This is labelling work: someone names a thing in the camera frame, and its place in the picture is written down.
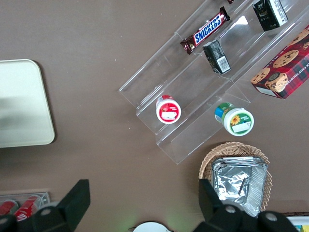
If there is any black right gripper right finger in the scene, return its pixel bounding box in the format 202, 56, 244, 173
195, 178, 261, 232

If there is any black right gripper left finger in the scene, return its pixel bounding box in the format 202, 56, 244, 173
18, 178, 91, 232

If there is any light wicker basket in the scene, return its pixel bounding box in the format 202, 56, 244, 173
198, 141, 273, 214

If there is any cream plastic tray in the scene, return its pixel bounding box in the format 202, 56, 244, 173
0, 58, 56, 148

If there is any clear acrylic bottle rack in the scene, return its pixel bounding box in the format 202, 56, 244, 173
0, 191, 51, 219

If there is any stack of foil trays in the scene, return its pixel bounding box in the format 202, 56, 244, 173
211, 156, 269, 218

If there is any white snack bin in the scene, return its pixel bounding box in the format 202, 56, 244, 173
286, 216, 309, 232

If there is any green lid yogurt cup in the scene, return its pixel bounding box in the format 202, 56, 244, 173
214, 102, 255, 137

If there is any red lid yogurt cup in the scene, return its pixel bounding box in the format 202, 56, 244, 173
155, 94, 182, 125

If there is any clear acrylic step display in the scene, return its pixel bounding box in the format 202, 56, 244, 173
118, 0, 309, 166

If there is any small black carton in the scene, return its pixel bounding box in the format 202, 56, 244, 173
202, 39, 232, 75
252, 0, 289, 32

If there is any red plaid cookie box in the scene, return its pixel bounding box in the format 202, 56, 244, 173
250, 24, 309, 100

